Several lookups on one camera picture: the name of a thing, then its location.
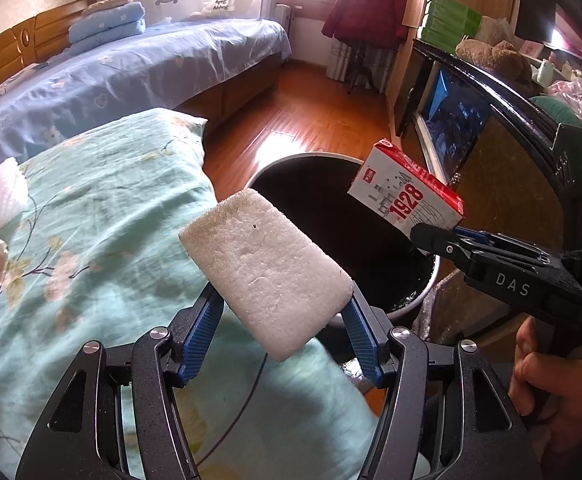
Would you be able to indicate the folded blue pillows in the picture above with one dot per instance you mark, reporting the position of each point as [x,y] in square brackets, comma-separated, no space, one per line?
[106,25]

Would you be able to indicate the black glass-front cabinet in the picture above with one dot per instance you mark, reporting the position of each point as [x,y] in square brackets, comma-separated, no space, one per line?
[511,160]

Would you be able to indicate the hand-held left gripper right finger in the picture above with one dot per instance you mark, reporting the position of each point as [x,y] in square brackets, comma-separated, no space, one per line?
[363,345]

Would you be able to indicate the round bin with black liner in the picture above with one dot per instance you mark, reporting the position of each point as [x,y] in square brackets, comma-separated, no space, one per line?
[321,200]

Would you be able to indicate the wooden headboard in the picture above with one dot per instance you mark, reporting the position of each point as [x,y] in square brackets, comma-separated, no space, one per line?
[26,35]

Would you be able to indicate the person's right hand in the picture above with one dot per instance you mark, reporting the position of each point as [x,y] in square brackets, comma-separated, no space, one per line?
[528,375]

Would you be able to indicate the teal floral blanket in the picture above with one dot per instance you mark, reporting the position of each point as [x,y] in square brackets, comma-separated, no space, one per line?
[96,210]

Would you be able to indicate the white foam fruit net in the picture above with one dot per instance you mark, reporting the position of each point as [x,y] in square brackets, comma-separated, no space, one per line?
[3,190]

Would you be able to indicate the black rectangular panel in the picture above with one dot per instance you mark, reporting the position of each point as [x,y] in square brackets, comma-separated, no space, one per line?
[536,10]

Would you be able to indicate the stack of green boxes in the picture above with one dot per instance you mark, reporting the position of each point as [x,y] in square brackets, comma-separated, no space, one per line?
[451,17]

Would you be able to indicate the clear plastic bag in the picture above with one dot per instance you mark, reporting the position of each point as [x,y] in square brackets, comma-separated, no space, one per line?
[446,310]

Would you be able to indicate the white plush toy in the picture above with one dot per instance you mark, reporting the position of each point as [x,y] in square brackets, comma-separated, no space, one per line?
[218,5]

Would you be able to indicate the dark coat stand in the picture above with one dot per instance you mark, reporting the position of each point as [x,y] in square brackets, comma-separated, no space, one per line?
[363,67]

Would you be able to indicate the white foam block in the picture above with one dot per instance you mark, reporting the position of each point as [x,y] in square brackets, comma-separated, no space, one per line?
[266,270]

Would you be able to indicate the brown plush bear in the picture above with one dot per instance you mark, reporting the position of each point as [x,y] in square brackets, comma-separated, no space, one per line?
[496,57]

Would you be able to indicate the red and white carton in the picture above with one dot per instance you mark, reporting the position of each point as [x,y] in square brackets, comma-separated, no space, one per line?
[406,195]

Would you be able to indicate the pink plastic bags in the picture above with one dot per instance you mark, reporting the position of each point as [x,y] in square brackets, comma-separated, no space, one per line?
[581,95]

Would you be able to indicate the red jacket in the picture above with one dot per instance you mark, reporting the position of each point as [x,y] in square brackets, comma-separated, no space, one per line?
[366,7]

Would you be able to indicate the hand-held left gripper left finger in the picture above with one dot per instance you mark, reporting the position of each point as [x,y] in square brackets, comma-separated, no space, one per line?
[198,340]

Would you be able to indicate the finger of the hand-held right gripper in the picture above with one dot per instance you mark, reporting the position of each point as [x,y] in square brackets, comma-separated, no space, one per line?
[436,239]
[471,233]

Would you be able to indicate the bed with blue sheet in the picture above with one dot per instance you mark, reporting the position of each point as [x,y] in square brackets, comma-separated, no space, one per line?
[121,75]

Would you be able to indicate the beige pillow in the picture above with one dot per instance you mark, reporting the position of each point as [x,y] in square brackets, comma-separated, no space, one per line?
[108,4]

